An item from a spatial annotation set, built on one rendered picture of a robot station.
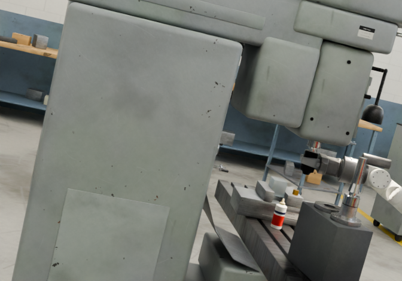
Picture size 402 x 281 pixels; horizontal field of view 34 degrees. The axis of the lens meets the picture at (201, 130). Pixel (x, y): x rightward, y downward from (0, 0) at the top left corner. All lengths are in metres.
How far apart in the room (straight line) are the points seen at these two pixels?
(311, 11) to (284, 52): 0.15
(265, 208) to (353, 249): 0.60
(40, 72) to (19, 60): 0.30
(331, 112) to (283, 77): 0.20
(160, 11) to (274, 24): 0.35
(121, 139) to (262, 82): 0.47
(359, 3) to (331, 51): 0.17
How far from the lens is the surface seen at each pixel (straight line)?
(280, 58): 2.01
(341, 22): 2.06
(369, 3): 2.08
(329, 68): 2.08
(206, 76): 1.85
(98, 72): 1.82
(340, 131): 2.13
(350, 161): 2.21
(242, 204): 2.38
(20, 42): 8.07
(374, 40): 2.11
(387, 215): 6.89
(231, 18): 1.97
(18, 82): 8.64
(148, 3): 1.93
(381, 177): 2.20
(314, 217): 1.95
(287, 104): 2.03
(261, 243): 2.18
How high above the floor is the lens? 1.58
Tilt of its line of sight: 9 degrees down
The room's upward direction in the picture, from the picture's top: 14 degrees clockwise
